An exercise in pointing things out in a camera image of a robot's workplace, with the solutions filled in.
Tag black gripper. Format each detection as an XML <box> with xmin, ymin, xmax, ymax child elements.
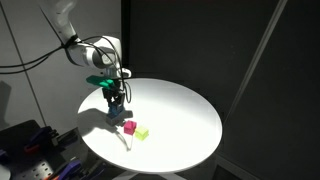
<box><xmin>101</xmin><ymin>84</ymin><xmax>127</xmax><ymax>109</ymax></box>

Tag blue dice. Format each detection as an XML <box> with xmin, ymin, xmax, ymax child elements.
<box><xmin>107</xmin><ymin>101</ymin><xmax>126</xmax><ymax>118</ymax></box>

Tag pink dice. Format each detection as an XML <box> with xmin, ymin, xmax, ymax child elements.
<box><xmin>123</xmin><ymin>120</ymin><xmax>138</xmax><ymax>136</ymax></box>

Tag yellow dice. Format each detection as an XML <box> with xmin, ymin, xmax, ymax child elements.
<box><xmin>134</xmin><ymin>125</ymin><xmax>150</xmax><ymax>141</ymax></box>

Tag small grey base box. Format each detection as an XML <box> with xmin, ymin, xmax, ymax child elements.
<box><xmin>105</xmin><ymin>109</ymin><xmax>130</xmax><ymax>127</ymax></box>

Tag round white table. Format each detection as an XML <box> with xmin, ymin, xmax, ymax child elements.
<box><xmin>77</xmin><ymin>77</ymin><xmax>223</xmax><ymax>174</ymax></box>

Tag purple orange spring clamp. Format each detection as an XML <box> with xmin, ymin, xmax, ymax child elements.
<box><xmin>49</xmin><ymin>158</ymin><xmax>84</xmax><ymax>180</ymax></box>
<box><xmin>23</xmin><ymin>125</ymin><xmax>60</xmax><ymax>155</ymax></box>

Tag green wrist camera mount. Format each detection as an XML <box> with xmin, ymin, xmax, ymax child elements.
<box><xmin>85</xmin><ymin>75</ymin><xmax>116</xmax><ymax>90</ymax></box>

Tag thin white cable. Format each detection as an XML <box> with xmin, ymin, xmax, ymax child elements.
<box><xmin>116</xmin><ymin>128</ymin><xmax>135</xmax><ymax>152</ymax></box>

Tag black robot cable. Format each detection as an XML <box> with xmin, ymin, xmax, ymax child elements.
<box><xmin>0</xmin><ymin>34</ymin><xmax>133</xmax><ymax>103</ymax></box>

